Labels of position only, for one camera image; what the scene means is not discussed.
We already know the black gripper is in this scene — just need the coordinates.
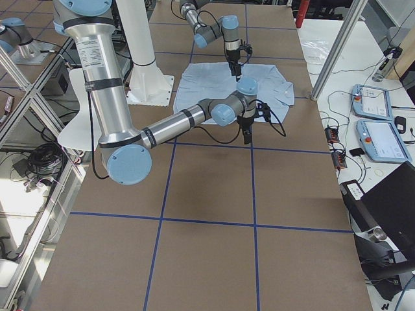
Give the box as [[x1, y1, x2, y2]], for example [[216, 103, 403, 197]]
[[237, 102, 271, 144], [225, 41, 253, 81]]

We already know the light blue button-up shirt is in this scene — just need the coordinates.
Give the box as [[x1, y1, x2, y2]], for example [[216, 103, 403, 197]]
[[172, 62, 296, 126]]

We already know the clear plastic bag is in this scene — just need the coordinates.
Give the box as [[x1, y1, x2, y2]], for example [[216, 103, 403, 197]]
[[300, 39, 333, 65]]

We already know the red cylinder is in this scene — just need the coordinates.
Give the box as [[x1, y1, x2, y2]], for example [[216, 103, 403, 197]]
[[295, 0, 310, 29]]

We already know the upper blue teach pendant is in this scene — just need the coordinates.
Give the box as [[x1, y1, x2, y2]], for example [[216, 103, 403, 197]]
[[351, 84, 393, 121]]

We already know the blue teach pendant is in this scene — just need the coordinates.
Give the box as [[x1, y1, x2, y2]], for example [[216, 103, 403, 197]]
[[356, 119, 412, 163], [351, 84, 393, 121]]

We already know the lower blue teach pendant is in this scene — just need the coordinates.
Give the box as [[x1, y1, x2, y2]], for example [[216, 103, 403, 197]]
[[356, 119, 412, 163]]

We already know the black laptop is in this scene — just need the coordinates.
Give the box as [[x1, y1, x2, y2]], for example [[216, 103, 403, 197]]
[[340, 161, 414, 260]]

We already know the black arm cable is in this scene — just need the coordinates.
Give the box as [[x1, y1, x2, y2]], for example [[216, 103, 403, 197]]
[[194, 100, 288, 145]]

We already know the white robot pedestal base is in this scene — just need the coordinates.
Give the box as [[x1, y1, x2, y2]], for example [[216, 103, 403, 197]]
[[116, 0, 174, 106]]

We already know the aluminium frame post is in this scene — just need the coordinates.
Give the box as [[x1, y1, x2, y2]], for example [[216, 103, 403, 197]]
[[310, 0, 368, 101]]

